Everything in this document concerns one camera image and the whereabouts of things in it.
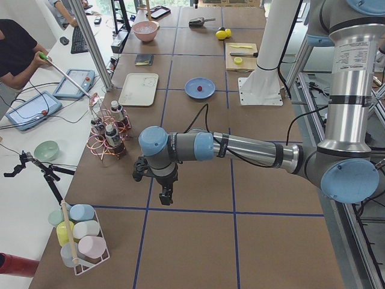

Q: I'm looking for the cream bear tray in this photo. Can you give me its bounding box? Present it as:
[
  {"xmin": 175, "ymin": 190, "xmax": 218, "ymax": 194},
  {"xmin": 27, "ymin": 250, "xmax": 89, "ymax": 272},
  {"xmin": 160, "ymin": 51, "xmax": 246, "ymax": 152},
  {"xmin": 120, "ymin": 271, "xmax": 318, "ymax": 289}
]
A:
[{"xmin": 118, "ymin": 73, "xmax": 159, "ymax": 107}]

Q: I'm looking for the pink bowl of ice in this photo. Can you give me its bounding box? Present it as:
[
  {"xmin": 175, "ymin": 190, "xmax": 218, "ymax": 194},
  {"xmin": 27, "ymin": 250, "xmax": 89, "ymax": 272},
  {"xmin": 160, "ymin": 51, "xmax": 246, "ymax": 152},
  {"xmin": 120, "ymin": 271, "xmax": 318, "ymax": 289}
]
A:
[{"xmin": 132, "ymin": 21, "xmax": 160, "ymax": 42}]

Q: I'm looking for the white cup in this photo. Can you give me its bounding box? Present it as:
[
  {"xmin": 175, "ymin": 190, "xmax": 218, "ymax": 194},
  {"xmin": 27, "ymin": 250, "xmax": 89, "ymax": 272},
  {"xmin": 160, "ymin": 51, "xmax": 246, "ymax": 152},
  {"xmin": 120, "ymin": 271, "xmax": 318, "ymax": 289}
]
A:
[{"xmin": 73, "ymin": 220, "xmax": 100, "ymax": 239}]

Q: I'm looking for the grey folded cloth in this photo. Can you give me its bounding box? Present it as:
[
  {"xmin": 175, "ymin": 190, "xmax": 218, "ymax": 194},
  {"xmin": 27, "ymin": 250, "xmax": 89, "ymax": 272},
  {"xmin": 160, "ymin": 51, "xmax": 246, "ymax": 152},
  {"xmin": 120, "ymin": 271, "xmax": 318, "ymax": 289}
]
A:
[{"xmin": 135, "ymin": 54, "xmax": 154, "ymax": 66}]

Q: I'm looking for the black keyboard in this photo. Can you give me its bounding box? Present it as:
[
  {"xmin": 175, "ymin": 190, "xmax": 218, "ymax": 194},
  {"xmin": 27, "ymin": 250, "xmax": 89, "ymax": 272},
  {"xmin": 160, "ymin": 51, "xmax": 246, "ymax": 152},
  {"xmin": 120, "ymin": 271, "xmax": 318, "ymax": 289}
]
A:
[{"xmin": 70, "ymin": 26, "xmax": 88, "ymax": 54}]

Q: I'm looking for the copper wire bottle rack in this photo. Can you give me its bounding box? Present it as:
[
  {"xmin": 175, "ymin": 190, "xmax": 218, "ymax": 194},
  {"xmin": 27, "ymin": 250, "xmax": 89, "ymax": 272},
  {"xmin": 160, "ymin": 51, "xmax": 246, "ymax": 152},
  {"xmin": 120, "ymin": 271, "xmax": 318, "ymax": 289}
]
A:
[{"xmin": 87, "ymin": 93, "xmax": 132, "ymax": 160}]

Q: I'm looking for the blue teach pendant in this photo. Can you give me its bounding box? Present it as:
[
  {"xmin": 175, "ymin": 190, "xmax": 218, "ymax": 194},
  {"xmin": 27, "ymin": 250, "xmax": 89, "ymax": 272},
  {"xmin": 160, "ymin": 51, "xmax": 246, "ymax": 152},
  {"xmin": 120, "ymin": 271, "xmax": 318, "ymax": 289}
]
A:
[
  {"xmin": 52, "ymin": 68, "xmax": 96, "ymax": 101},
  {"xmin": 5, "ymin": 91, "xmax": 62, "ymax": 131}
]

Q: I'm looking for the wooden cutting board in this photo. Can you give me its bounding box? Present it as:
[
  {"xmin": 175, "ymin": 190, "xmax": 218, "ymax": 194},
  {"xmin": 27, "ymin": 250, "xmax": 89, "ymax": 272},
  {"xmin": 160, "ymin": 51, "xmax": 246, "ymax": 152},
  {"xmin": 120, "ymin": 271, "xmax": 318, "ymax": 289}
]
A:
[{"xmin": 225, "ymin": 43, "xmax": 258, "ymax": 72}]

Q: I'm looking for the yellow plastic knife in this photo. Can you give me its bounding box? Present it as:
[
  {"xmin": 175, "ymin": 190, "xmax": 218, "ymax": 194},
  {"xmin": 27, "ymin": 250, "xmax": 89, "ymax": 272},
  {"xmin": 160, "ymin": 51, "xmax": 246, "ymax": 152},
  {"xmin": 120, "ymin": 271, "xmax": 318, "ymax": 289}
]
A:
[{"xmin": 229, "ymin": 45, "xmax": 253, "ymax": 49}]

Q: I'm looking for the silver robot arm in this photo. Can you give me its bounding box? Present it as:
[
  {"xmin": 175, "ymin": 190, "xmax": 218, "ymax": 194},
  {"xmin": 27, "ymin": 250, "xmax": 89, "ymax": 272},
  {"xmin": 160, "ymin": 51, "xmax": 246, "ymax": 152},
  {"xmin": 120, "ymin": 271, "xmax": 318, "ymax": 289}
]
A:
[{"xmin": 133, "ymin": 1, "xmax": 384, "ymax": 205}]

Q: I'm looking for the aluminium frame post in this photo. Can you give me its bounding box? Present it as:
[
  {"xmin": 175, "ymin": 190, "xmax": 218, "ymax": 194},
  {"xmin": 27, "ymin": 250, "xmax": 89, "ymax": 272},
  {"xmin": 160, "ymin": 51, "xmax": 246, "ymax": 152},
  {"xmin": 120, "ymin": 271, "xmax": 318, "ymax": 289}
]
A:
[{"xmin": 69, "ymin": 0, "xmax": 113, "ymax": 91}]

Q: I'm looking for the green bowl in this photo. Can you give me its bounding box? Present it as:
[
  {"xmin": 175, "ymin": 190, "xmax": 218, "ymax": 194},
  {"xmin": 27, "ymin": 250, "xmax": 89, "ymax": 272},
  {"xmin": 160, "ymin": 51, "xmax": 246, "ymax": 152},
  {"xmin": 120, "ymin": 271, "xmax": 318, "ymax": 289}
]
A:
[{"xmin": 34, "ymin": 140, "xmax": 60, "ymax": 162}]

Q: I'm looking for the person in black shirt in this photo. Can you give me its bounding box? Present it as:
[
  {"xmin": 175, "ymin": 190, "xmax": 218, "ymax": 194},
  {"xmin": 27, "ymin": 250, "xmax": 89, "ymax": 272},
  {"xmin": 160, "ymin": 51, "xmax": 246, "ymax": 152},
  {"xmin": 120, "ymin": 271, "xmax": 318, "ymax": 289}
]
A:
[{"xmin": 1, "ymin": 19, "xmax": 49, "ymax": 90}]

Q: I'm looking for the red bottle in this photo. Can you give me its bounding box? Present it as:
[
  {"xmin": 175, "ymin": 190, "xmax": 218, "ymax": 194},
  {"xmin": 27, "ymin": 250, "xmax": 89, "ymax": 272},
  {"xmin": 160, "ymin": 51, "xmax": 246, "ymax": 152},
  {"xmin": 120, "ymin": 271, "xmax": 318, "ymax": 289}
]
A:
[{"xmin": 1, "ymin": 253, "xmax": 40, "ymax": 278}]

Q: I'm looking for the yellow lemon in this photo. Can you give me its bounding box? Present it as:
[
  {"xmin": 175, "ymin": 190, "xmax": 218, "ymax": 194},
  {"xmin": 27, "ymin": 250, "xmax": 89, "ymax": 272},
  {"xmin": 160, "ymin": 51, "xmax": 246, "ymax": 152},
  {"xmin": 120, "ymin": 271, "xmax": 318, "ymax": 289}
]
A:
[
  {"xmin": 215, "ymin": 30, "xmax": 227, "ymax": 40},
  {"xmin": 224, "ymin": 28, "xmax": 232, "ymax": 38}
]

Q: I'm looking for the lemon half slice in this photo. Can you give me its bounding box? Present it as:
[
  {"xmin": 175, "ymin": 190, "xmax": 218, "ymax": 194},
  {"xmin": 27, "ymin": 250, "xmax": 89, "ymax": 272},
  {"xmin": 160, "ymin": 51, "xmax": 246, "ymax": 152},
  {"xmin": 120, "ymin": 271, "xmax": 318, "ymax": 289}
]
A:
[{"xmin": 233, "ymin": 57, "xmax": 243, "ymax": 65}]

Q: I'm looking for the silver metal scoop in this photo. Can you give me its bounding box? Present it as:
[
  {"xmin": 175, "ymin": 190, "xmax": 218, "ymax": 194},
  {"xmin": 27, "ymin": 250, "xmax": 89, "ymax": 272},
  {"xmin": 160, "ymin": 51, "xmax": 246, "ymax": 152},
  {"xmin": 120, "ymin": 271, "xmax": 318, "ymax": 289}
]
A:
[{"xmin": 188, "ymin": 17, "xmax": 216, "ymax": 28}]

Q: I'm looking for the pink cup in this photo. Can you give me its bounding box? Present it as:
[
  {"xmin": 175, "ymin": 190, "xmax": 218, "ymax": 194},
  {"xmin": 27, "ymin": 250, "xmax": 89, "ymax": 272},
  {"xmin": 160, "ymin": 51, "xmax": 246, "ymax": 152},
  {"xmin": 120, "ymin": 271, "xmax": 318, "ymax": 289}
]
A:
[{"xmin": 78, "ymin": 236, "xmax": 106, "ymax": 259}]

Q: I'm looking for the dark drink bottle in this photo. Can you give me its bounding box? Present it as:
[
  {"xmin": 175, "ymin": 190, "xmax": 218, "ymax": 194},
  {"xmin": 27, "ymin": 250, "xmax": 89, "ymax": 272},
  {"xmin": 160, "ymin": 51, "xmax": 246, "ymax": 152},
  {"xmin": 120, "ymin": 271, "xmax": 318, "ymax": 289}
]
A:
[
  {"xmin": 105, "ymin": 125, "xmax": 126, "ymax": 155},
  {"xmin": 111, "ymin": 101, "xmax": 128, "ymax": 128},
  {"xmin": 91, "ymin": 118, "xmax": 105, "ymax": 141}
]

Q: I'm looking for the steel knife sharpener rod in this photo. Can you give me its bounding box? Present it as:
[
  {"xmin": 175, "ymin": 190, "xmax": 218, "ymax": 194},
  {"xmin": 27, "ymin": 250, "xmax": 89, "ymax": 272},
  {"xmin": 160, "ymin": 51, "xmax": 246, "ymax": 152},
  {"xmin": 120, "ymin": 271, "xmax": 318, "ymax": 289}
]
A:
[{"xmin": 229, "ymin": 52, "xmax": 259, "ymax": 58}]

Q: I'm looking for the yellow cup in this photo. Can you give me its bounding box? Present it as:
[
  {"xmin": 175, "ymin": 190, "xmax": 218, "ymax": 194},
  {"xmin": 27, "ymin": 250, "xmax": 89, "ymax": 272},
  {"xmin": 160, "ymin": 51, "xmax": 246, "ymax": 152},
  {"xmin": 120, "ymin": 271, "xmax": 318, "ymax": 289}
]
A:
[{"xmin": 56, "ymin": 221, "xmax": 69, "ymax": 247}]

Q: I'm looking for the blue plate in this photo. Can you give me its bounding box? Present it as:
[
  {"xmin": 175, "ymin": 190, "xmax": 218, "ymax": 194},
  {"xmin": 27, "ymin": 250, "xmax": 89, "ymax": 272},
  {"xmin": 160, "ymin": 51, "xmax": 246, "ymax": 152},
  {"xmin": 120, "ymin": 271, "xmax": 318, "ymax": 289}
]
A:
[{"xmin": 185, "ymin": 77, "xmax": 216, "ymax": 100}]

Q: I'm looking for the white wire cup rack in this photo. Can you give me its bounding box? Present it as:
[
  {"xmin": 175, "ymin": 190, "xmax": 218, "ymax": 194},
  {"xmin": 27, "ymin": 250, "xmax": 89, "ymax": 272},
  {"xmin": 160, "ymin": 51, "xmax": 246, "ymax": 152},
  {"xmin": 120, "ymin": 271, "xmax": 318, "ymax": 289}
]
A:
[{"xmin": 56, "ymin": 200, "xmax": 110, "ymax": 276}]

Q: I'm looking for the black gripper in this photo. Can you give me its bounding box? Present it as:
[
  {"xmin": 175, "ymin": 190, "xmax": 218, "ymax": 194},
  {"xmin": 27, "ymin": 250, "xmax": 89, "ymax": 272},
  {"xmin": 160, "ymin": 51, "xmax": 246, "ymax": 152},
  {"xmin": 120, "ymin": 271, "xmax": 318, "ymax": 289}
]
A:
[{"xmin": 152, "ymin": 164, "xmax": 178, "ymax": 205}]

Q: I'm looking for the blue cup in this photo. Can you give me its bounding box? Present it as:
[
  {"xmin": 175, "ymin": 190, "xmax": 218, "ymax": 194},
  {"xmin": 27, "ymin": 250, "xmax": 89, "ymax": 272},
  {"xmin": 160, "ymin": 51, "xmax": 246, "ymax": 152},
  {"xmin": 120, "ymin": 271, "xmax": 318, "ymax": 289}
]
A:
[{"xmin": 70, "ymin": 204, "xmax": 94, "ymax": 222}]

